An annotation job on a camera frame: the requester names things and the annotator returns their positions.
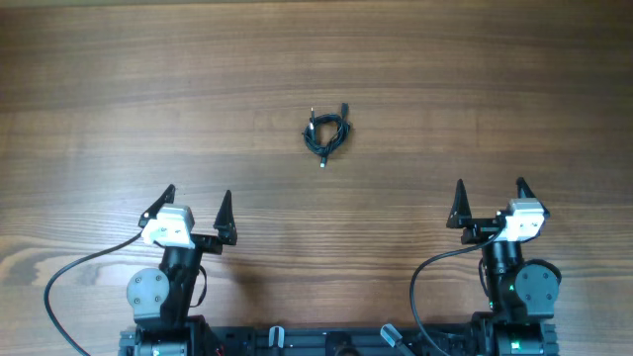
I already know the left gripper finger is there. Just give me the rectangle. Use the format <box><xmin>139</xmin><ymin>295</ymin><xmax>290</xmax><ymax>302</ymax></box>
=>
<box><xmin>137</xmin><ymin>184</ymin><xmax>176</xmax><ymax>227</ymax></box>
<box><xmin>214</xmin><ymin>190</ymin><xmax>237</xmax><ymax>245</ymax></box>

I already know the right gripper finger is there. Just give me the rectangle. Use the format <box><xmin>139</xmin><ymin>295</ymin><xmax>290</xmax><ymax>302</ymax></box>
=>
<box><xmin>446</xmin><ymin>179</ymin><xmax>472</xmax><ymax>228</ymax></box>
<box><xmin>515</xmin><ymin>177</ymin><xmax>550</xmax><ymax>218</ymax></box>

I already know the black USB cable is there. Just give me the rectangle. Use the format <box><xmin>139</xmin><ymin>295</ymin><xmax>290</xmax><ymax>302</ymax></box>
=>
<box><xmin>302</xmin><ymin>102</ymin><xmax>353</xmax><ymax>169</ymax></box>

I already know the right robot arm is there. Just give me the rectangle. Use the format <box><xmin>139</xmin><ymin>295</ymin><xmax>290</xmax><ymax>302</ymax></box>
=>
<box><xmin>446</xmin><ymin>178</ymin><xmax>562</xmax><ymax>356</ymax></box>

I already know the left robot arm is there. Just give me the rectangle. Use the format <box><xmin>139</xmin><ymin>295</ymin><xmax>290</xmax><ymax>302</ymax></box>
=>
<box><xmin>118</xmin><ymin>185</ymin><xmax>237</xmax><ymax>356</ymax></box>

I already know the right camera cable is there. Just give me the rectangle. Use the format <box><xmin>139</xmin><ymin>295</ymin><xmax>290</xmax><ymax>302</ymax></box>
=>
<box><xmin>408</xmin><ymin>224</ymin><xmax>506</xmax><ymax>356</ymax></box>

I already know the camera cable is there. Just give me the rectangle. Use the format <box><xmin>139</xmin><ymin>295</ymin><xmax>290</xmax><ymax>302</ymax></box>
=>
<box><xmin>408</xmin><ymin>224</ymin><xmax>506</xmax><ymax>356</ymax></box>
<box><xmin>43</xmin><ymin>230</ymin><xmax>144</xmax><ymax>356</ymax></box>

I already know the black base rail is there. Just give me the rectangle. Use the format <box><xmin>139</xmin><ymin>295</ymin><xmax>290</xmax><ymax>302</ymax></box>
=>
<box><xmin>205</xmin><ymin>324</ymin><xmax>495</xmax><ymax>356</ymax></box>

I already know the left camera cable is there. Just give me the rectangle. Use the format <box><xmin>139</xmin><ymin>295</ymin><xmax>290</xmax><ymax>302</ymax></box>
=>
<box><xmin>43</xmin><ymin>230</ymin><xmax>144</xmax><ymax>356</ymax></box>

